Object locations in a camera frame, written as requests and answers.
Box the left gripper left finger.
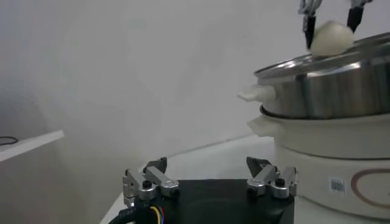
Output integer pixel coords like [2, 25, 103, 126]
[122, 156, 180, 208]

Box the white side table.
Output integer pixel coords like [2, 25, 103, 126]
[0, 130, 65, 163]

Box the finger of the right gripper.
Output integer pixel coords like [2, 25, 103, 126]
[298, 0, 323, 49]
[346, 0, 374, 33]

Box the white electric cooker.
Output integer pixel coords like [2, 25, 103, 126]
[247, 114, 390, 220]

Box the white steamed baozi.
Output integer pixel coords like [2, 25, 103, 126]
[310, 19, 355, 57]

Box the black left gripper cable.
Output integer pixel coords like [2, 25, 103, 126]
[108, 199, 165, 224]

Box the stainless steel steamer basket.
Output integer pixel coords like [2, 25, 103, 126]
[237, 32, 390, 120]

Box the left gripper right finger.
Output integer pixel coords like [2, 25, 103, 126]
[246, 156, 299, 199]

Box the thin black looped cable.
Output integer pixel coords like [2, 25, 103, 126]
[0, 136, 19, 146]

